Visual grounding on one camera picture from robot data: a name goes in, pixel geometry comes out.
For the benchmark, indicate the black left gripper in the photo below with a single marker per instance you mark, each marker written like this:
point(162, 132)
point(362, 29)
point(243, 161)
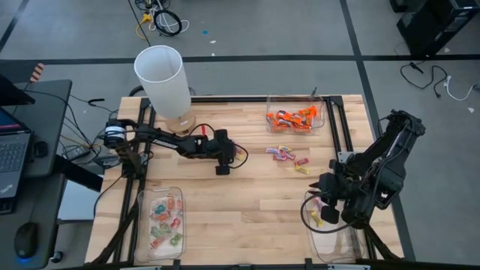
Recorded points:
point(223, 148)

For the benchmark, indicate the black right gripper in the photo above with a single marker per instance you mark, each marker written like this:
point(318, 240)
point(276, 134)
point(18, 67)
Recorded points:
point(341, 191)

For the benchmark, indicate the pale pink candy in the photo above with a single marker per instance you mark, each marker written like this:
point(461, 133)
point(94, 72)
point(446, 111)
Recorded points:
point(318, 204)

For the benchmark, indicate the orange Reese's candy pack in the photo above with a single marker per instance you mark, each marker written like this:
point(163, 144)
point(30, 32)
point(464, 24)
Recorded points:
point(309, 111)

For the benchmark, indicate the teal candy clear wrapper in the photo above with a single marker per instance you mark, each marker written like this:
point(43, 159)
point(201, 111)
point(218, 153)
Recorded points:
point(161, 208)

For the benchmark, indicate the red white candy pack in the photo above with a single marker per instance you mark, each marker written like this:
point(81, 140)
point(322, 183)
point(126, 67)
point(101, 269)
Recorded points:
point(175, 224)

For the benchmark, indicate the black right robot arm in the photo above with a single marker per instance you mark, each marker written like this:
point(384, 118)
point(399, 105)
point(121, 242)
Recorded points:
point(390, 157)

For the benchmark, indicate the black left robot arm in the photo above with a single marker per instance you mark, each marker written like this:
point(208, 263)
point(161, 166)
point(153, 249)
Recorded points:
point(165, 140)

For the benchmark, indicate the pink red candy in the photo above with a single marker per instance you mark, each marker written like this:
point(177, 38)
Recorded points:
point(290, 156)

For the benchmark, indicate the clear plastic bin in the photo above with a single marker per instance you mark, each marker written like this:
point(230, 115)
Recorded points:
point(337, 247)
point(296, 101)
point(165, 253)

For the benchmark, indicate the white cylinder lamp wooden base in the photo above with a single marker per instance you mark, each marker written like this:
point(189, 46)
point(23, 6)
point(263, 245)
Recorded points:
point(161, 86)

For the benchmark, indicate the white panel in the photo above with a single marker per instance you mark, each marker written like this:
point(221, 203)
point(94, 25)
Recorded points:
point(77, 200)

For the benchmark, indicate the black desk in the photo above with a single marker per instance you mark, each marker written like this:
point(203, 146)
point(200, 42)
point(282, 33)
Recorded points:
point(48, 105)

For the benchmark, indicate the small black desk device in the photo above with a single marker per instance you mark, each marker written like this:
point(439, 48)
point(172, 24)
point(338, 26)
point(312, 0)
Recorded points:
point(39, 149)

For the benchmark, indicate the black chair caster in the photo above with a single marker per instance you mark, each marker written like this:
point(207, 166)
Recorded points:
point(56, 257)

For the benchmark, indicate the orange black striped object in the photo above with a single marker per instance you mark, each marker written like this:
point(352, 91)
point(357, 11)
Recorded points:
point(37, 72)

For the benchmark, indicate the black computer tower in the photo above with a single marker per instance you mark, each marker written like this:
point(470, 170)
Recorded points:
point(438, 22)

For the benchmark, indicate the black laptop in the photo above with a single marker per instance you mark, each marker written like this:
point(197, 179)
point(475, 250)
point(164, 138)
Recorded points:
point(13, 157)

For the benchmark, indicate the black computer mouse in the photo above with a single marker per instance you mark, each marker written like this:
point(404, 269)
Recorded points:
point(26, 240)

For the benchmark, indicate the black screen lid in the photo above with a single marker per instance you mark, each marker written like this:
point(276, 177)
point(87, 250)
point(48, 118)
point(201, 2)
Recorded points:
point(11, 92)

